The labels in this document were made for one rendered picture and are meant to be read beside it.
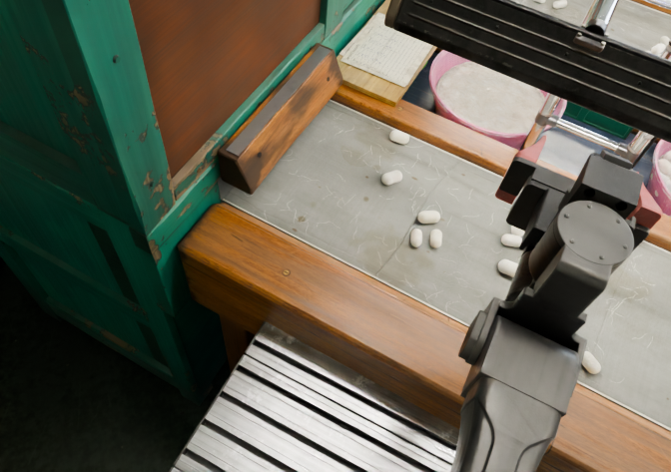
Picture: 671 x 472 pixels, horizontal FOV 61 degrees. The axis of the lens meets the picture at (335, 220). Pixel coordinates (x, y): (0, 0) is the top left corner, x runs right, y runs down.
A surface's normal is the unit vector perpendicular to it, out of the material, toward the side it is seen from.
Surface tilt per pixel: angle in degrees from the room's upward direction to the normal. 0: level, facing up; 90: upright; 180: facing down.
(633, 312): 0
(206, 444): 0
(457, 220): 0
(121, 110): 90
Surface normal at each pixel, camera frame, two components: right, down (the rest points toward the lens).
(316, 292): 0.08, -0.56
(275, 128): 0.84, 0.18
